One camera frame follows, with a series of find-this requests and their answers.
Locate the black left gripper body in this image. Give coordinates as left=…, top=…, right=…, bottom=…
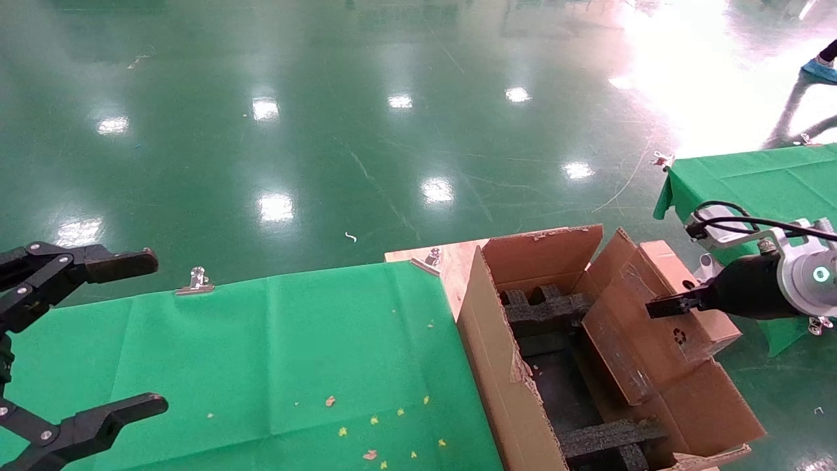
left=0, top=334, right=15, bottom=387

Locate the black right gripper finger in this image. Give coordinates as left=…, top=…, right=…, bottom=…
left=646, top=294, right=704, bottom=320

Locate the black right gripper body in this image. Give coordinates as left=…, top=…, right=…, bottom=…
left=696, top=254, right=785, bottom=321

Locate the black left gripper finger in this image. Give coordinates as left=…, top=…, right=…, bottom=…
left=0, top=394, right=169, bottom=471
left=0, top=243, right=160, bottom=334

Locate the small brown cardboard box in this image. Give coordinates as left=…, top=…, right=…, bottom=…
left=581, top=240, right=743, bottom=406

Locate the large open cardboard carton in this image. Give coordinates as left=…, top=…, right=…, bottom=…
left=456, top=224, right=766, bottom=471

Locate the green cloth on side table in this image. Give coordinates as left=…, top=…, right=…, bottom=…
left=653, top=144, right=837, bottom=357

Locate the black foam insert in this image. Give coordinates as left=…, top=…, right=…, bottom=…
left=500, top=285, right=592, bottom=340
left=559, top=419, right=668, bottom=471

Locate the large green tablecloth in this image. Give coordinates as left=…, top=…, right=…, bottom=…
left=0, top=262, right=504, bottom=471

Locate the blue shoe cover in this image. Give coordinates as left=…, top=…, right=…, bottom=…
left=801, top=56, right=837, bottom=86

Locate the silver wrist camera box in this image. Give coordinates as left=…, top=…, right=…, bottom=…
left=685, top=204, right=753, bottom=249

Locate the black camera cable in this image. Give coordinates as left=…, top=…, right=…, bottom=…
left=687, top=201, right=837, bottom=239

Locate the silver camera mounting bracket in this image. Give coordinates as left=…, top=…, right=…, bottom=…
left=759, top=219, right=837, bottom=262

